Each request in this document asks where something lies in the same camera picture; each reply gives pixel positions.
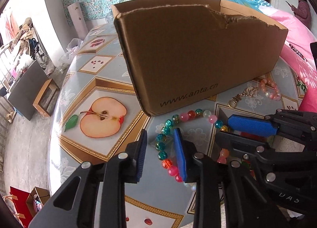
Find gold butterfly chain bracelet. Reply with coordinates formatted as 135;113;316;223
227;85;260;109

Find multicolour glass bead bracelet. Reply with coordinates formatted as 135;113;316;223
155;108;233;184

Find red paper bag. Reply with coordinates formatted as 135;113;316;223
2;186;33;227

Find pink floral quilt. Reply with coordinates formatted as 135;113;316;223
259;6;316;112

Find fruit pattern table cover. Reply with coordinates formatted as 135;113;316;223
48;24;306;227

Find small wooden stool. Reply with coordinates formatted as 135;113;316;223
33;78;60;117

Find woman in purple pyjamas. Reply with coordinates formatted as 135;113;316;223
286;0;312;30

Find brown cardboard box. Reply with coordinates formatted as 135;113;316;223
112;0;288;116

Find grey cabinet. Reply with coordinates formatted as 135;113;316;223
8;61;48;121

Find white plastic bags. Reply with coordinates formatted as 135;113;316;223
59;38;83;65

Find pile of clothes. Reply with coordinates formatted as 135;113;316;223
9;17;34;55

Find pink pearl bead bracelet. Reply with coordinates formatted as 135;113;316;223
258;77;282;102

